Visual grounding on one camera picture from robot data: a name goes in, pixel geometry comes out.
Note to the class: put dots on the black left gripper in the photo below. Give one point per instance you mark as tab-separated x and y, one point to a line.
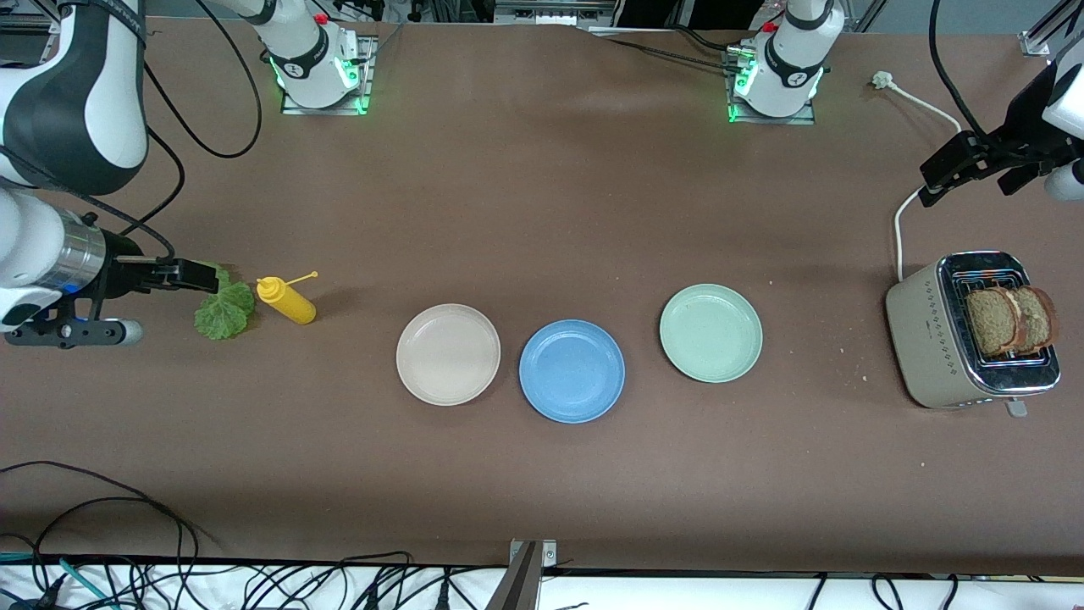
1019	138

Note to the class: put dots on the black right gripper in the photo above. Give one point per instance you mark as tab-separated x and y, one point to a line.
121	262

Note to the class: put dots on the green lettuce leaf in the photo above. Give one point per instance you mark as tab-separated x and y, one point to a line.
224	313

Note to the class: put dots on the yellow mustard squeeze bottle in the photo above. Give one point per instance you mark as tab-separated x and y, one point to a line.
292	305

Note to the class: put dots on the brown bread slice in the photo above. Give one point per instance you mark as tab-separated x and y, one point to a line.
1040	318
991	322

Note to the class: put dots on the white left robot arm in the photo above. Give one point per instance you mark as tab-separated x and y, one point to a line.
792	68

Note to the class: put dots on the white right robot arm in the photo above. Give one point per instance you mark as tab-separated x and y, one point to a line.
76	102

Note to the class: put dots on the beige round plate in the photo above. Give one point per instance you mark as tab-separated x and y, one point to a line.
449	354

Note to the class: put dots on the green round plate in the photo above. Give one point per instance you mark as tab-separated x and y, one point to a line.
711	333

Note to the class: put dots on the blue round plate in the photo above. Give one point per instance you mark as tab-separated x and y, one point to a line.
572	371

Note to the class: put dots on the beige chrome toaster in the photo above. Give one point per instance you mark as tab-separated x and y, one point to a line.
923	339

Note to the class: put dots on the aluminium frame corner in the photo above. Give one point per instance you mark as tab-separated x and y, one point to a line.
1037	42

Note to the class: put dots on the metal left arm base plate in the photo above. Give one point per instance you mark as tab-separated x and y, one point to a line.
735	114

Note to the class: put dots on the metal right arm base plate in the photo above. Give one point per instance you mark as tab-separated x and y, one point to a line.
366	76

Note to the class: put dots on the metal table clamp bracket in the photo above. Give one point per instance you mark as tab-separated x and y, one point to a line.
521	585

